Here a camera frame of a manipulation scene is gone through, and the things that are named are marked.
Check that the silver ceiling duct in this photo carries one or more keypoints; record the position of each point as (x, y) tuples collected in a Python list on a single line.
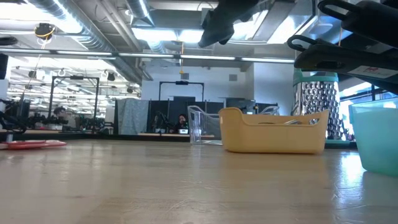
[(93, 31)]

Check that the clear plastic bin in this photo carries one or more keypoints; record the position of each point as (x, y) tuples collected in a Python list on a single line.
[(202, 127)]

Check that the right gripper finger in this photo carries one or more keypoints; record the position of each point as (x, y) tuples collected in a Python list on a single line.
[(214, 34), (227, 38)]

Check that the background black robot arm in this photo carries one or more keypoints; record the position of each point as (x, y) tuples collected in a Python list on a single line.
[(160, 121)]

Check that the red utensil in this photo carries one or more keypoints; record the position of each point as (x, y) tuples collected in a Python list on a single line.
[(31, 144)]

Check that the black aluminium table frame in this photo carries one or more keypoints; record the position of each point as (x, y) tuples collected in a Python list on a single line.
[(93, 136)]

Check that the yellow black ceiling reel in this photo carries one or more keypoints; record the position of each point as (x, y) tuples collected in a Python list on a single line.
[(45, 31)]

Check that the teal plastic bin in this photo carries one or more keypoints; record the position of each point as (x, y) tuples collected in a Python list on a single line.
[(376, 140)]

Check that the orange plastic bin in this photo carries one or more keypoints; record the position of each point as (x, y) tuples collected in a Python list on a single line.
[(270, 137)]

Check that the grey fabric partition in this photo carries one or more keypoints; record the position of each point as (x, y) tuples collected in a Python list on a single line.
[(130, 115)]

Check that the steel scoop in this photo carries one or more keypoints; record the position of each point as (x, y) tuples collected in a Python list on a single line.
[(295, 121)]

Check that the black gantry frame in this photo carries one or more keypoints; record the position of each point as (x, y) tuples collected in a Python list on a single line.
[(182, 82)]

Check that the black rack frame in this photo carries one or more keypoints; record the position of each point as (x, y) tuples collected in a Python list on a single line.
[(51, 99)]

